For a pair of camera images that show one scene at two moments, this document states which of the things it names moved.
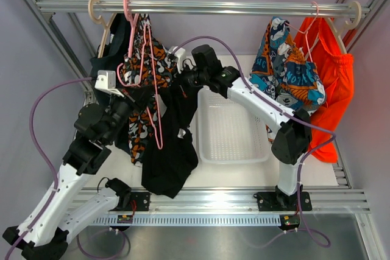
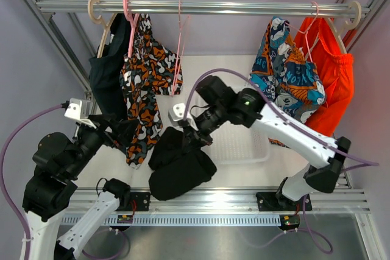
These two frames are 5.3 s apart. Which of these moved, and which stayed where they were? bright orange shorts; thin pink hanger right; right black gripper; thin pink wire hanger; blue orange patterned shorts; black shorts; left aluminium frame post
Moved: right black gripper; thin pink wire hanger; black shorts
Stayed: thin pink hanger right; left aluminium frame post; bright orange shorts; blue orange patterned shorts
